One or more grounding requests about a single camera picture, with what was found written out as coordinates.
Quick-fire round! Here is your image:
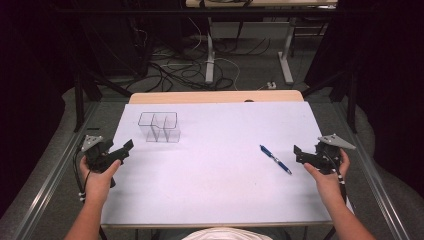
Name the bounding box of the grey metal floor rail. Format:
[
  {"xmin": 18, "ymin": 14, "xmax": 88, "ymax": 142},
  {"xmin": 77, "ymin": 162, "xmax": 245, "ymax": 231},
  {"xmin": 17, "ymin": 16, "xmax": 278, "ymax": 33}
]
[
  {"xmin": 11, "ymin": 101, "xmax": 101, "ymax": 240},
  {"xmin": 331, "ymin": 99, "xmax": 413, "ymax": 240}
]

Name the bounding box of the black metal stand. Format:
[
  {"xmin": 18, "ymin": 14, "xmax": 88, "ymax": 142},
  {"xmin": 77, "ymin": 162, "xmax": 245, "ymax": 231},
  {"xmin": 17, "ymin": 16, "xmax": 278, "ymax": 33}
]
[
  {"xmin": 73, "ymin": 61, "xmax": 134, "ymax": 133},
  {"xmin": 301, "ymin": 68, "xmax": 359, "ymax": 134}
]

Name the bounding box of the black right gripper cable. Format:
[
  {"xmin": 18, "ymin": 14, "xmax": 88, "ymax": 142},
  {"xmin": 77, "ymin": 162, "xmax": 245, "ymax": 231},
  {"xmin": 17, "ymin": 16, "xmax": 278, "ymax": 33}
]
[{"xmin": 328, "ymin": 153, "xmax": 348, "ymax": 205}]

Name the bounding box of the tangle of floor cables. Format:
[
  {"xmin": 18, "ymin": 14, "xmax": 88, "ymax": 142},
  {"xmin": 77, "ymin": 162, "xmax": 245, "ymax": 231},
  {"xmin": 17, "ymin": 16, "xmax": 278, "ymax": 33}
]
[{"xmin": 124, "ymin": 16, "xmax": 273, "ymax": 93}]

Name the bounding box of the white table mat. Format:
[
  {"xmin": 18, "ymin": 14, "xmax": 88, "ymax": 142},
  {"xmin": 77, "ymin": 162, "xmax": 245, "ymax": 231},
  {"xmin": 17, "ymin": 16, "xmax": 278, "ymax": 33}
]
[{"xmin": 100, "ymin": 100, "xmax": 354, "ymax": 229}]

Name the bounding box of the clear acrylic divided organizer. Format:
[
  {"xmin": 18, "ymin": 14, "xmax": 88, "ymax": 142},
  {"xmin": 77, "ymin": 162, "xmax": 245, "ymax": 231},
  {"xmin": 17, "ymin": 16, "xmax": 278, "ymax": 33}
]
[{"xmin": 137, "ymin": 111, "xmax": 182, "ymax": 144}]

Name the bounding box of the person's right hand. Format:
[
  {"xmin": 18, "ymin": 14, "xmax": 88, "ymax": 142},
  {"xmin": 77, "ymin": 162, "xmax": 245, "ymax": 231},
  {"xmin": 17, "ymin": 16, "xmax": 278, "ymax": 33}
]
[{"xmin": 302, "ymin": 148, "xmax": 351, "ymax": 203}]

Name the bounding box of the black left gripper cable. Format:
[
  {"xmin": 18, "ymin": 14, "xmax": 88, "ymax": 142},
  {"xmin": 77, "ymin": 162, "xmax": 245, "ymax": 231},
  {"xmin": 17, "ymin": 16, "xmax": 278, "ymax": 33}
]
[{"xmin": 72, "ymin": 145, "xmax": 92, "ymax": 203}]

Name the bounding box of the white desk with metal legs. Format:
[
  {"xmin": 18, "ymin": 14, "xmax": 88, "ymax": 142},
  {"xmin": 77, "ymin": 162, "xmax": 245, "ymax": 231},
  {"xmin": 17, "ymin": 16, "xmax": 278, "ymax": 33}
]
[{"xmin": 185, "ymin": 0, "xmax": 338, "ymax": 85}]

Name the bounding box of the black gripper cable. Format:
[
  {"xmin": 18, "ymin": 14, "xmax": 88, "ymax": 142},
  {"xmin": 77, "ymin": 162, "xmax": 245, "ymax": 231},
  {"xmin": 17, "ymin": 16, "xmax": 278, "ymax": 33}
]
[
  {"xmin": 72, "ymin": 145, "xmax": 92, "ymax": 203},
  {"xmin": 328, "ymin": 153, "xmax": 348, "ymax": 205}
]

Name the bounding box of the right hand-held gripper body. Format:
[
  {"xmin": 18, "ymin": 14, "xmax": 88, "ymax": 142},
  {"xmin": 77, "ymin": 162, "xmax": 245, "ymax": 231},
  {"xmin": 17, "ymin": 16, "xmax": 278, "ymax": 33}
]
[{"xmin": 300, "ymin": 133, "xmax": 357, "ymax": 176}]

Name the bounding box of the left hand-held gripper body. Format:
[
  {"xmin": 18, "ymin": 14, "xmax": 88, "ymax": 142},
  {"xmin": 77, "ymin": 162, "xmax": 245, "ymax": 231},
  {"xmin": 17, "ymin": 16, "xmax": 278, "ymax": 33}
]
[{"xmin": 80, "ymin": 134, "xmax": 125, "ymax": 174}]

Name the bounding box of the person's left hand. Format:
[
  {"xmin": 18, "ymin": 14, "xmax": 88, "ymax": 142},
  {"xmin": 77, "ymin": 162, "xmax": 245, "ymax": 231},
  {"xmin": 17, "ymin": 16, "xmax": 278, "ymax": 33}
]
[{"xmin": 78, "ymin": 155, "xmax": 123, "ymax": 205}]

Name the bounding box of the blue pen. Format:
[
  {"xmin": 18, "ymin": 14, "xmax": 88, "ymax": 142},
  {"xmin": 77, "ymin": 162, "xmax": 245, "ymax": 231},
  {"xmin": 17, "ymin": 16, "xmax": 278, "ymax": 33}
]
[{"xmin": 259, "ymin": 144, "xmax": 293, "ymax": 176}]

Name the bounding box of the person's white shirt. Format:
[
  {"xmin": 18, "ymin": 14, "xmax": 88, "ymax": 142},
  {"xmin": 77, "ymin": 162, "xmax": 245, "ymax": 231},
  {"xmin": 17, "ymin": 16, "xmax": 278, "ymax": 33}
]
[{"xmin": 181, "ymin": 227, "xmax": 274, "ymax": 240}]

